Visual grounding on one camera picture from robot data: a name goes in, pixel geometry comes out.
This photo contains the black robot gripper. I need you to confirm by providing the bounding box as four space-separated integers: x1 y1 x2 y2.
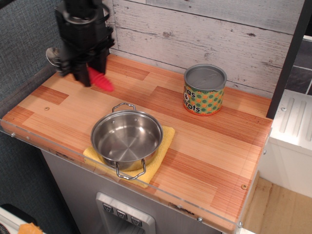
56 14 114 87

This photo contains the red handled metal scoop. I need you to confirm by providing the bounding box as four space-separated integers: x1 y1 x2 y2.
46 47 114 92

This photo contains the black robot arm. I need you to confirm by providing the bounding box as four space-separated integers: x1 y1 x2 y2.
47 0 115 87

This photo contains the peas and carrots can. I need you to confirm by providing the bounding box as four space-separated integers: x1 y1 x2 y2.
183 64 227 116

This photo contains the stainless steel pot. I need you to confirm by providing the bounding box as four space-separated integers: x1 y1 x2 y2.
91 103 164 180

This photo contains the clear acrylic edge guard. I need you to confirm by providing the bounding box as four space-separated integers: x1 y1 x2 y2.
0 120 242 234

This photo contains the grey toy fridge front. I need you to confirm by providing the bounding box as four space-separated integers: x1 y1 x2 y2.
42 151 220 234

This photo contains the yellow cloth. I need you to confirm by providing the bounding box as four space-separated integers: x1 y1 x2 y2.
83 126 175 188

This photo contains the silver dispenser panel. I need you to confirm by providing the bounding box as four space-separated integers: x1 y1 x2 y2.
96 192 156 234

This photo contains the black and orange object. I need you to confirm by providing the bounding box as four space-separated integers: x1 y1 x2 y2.
0 204 44 234

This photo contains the white toy sink unit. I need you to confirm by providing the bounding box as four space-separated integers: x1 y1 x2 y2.
257 35 312 197

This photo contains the dark grey right post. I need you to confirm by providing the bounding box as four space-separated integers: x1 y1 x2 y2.
266 0 312 119

